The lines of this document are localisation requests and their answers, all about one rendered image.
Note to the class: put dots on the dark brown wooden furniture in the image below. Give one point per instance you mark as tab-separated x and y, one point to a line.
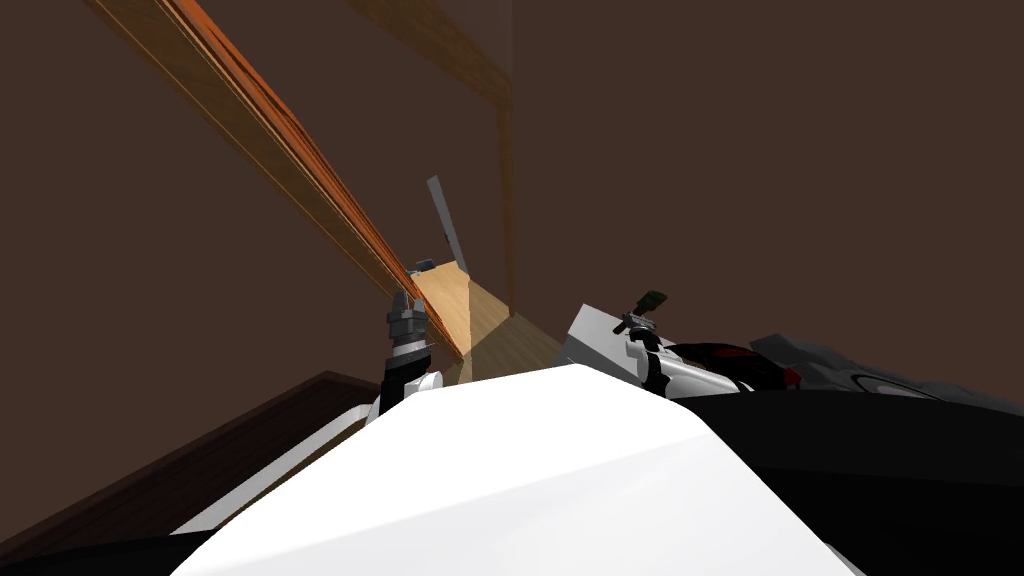
200	464

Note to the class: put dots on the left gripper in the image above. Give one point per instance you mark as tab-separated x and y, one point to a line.
409	326

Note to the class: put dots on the grey door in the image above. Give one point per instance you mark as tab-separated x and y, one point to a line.
445	220

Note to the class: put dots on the white box cabinet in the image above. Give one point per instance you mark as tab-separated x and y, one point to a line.
596	342

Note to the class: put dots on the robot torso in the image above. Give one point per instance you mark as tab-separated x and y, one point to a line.
520	480

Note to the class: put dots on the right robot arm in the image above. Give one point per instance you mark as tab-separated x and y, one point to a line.
880	480

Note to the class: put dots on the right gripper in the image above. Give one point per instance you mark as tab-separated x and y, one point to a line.
640	318

